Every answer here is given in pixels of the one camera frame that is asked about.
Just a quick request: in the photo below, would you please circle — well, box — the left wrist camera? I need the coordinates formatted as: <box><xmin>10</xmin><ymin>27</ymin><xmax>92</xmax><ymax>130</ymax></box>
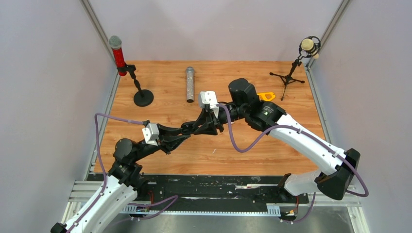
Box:
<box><xmin>142</xmin><ymin>123</ymin><xmax>160</xmax><ymax>146</ymax></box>

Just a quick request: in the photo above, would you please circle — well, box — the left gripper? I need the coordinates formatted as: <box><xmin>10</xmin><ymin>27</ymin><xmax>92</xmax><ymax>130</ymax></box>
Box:
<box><xmin>132</xmin><ymin>123</ymin><xmax>190</xmax><ymax>162</ymax></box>

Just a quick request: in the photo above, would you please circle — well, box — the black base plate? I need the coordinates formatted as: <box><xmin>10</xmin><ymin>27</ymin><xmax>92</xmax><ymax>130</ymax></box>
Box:
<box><xmin>136</xmin><ymin>174</ymin><xmax>310</xmax><ymax>213</ymax></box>

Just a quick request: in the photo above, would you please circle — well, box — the yellow triangular plastic piece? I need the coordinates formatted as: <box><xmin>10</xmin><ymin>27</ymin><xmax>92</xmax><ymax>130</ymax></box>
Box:
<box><xmin>257</xmin><ymin>92</ymin><xmax>276</xmax><ymax>101</ymax></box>

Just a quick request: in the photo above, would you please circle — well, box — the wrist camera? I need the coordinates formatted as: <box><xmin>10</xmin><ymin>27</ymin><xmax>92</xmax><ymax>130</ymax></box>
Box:
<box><xmin>198</xmin><ymin>91</ymin><xmax>219</xmax><ymax>118</ymax></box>
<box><xmin>142</xmin><ymin>123</ymin><xmax>160</xmax><ymax>146</ymax></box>

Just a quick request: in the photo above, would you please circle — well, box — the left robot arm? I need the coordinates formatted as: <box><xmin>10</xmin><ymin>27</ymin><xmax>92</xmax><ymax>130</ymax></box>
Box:
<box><xmin>51</xmin><ymin>122</ymin><xmax>190</xmax><ymax>233</ymax></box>

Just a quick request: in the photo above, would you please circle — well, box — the red glitter microphone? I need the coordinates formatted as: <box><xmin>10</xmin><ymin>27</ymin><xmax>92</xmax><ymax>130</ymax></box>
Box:
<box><xmin>108</xmin><ymin>35</ymin><xmax>127</xmax><ymax>76</ymax></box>

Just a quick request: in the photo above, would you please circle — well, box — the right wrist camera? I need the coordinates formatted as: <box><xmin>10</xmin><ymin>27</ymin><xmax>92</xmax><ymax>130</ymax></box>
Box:
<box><xmin>198</xmin><ymin>91</ymin><xmax>219</xmax><ymax>118</ymax></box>

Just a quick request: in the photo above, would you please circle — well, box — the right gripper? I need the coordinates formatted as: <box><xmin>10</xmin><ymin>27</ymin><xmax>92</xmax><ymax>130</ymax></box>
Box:
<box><xmin>192</xmin><ymin>103</ymin><xmax>247</xmax><ymax>135</ymax></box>

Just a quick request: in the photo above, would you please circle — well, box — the black tripod mic stand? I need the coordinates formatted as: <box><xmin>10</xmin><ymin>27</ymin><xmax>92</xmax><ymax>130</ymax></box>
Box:
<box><xmin>269</xmin><ymin>35</ymin><xmax>321</xmax><ymax>101</ymax></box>

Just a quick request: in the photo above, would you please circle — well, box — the slotted cable duct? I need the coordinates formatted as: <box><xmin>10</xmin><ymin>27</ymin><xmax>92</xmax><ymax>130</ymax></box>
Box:
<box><xmin>122</xmin><ymin>202</ymin><xmax>281</xmax><ymax>216</ymax></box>

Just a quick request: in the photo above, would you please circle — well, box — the black earbud charging case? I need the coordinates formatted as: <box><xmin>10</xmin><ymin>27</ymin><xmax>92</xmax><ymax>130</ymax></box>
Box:
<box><xmin>181</xmin><ymin>121</ymin><xmax>197</xmax><ymax>135</ymax></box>

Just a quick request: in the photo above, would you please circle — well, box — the beige condenser microphone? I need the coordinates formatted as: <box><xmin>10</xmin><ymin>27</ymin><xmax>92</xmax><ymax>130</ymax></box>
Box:
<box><xmin>300</xmin><ymin>38</ymin><xmax>321</xmax><ymax>59</ymax></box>

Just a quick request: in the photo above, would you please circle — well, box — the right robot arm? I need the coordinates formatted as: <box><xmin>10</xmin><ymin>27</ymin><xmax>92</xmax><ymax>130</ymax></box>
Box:
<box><xmin>182</xmin><ymin>78</ymin><xmax>360</xmax><ymax>203</ymax></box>

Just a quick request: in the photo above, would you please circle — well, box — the silver glitter microphone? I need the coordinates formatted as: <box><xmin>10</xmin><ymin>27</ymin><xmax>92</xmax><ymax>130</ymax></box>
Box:
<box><xmin>185</xmin><ymin>67</ymin><xmax>195</xmax><ymax>103</ymax></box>

